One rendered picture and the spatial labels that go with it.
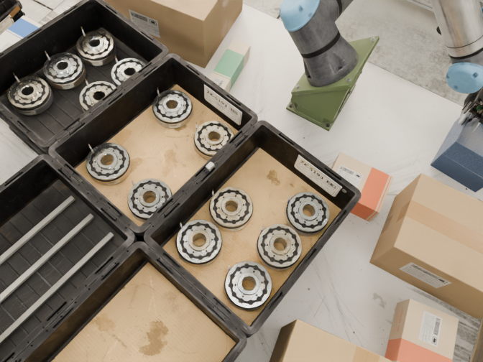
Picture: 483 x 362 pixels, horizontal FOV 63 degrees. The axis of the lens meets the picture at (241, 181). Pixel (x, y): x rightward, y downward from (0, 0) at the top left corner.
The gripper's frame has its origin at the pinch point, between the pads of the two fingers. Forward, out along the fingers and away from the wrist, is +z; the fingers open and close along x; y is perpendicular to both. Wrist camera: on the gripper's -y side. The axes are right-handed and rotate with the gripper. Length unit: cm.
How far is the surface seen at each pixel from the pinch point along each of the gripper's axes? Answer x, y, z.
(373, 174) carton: -13.3, 28.6, 4.9
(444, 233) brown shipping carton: 6.9, 37.6, -3.6
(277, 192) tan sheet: -31, 52, -1
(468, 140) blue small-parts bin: 4.4, 1.0, 4.9
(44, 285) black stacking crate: -60, 100, 0
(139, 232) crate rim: -48, 81, -10
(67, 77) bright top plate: -94, 59, -3
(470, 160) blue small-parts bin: 6.3, 10.0, 1.8
